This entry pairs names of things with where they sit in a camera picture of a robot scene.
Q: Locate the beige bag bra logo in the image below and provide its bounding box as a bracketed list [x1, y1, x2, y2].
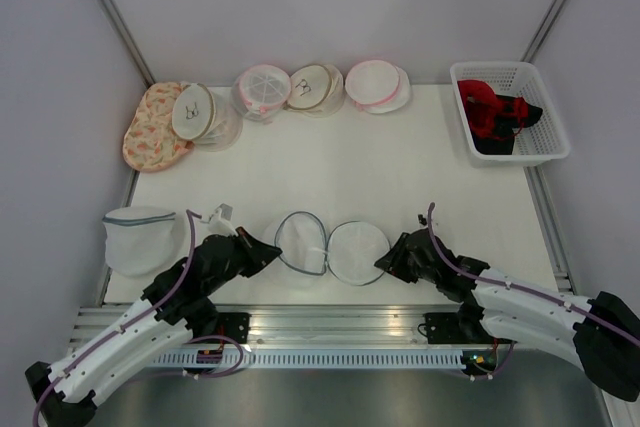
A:
[284, 64, 345, 118]

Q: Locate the corner aluminium post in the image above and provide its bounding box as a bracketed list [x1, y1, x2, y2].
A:
[97, 0, 156, 87]
[520, 0, 570, 63]

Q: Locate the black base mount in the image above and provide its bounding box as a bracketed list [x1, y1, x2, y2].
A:
[193, 312, 251, 344]
[417, 312, 484, 345]

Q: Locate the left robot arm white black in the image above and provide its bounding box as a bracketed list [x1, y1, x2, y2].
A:
[25, 227, 282, 426]

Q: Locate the white slotted cable duct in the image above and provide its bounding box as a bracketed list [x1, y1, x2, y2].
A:
[150, 347, 464, 370]

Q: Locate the white plastic basket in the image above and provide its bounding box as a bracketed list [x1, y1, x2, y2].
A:
[450, 61, 570, 167]

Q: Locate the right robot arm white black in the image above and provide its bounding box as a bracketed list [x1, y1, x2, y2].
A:
[375, 229, 639, 402]

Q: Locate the right corner aluminium post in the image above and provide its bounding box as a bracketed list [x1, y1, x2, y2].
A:
[520, 0, 570, 63]

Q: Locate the white bag bra logo left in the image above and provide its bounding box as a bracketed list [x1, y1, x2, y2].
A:
[171, 83, 242, 152]

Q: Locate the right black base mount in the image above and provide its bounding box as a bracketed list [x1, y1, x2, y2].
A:
[417, 312, 484, 345]

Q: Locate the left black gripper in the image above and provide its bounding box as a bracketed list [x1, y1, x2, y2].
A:
[204, 226, 282, 295]

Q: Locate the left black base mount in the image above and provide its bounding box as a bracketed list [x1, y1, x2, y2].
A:
[193, 312, 251, 344]

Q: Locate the floral orange laundry bag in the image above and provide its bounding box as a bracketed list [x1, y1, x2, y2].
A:
[122, 82, 194, 173]

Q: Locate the red bra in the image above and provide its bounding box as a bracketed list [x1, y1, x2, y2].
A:
[457, 80, 529, 141]

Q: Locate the white pink trim flat bag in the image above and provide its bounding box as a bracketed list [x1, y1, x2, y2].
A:
[344, 59, 412, 115]

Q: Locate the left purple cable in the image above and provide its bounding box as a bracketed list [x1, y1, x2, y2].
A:
[32, 208, 245, 427]

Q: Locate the white mesh bag blue trim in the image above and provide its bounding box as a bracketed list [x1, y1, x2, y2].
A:
[102, 206, 176, 277]

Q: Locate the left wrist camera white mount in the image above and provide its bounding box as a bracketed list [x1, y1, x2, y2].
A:
[201, 203, 236, 236]

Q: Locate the black bra in basket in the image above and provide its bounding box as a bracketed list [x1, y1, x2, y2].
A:
[471, 102, 543, 155]

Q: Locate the aluminium mounting rail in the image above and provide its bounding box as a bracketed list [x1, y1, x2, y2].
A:
[69, 304, 476, 348]

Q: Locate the white bag pink zipper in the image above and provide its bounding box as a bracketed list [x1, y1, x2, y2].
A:
[230, 64, 292, 123]

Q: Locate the left corner aluminium post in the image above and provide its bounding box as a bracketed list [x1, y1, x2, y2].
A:
[97, 0, 156, 87]

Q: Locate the white mesh bag blue zipper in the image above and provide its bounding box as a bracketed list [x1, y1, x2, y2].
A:
[261, 211, 391, 289]

